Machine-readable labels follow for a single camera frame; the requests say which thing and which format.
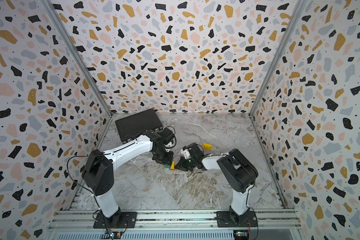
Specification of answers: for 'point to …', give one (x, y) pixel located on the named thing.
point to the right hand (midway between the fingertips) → (174, 167)
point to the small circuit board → (114, 234)
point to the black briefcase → (132, 127)
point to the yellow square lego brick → (172, 165)
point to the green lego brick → (167, 166)
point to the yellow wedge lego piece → (206, 146)
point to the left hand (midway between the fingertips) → (171, 163)
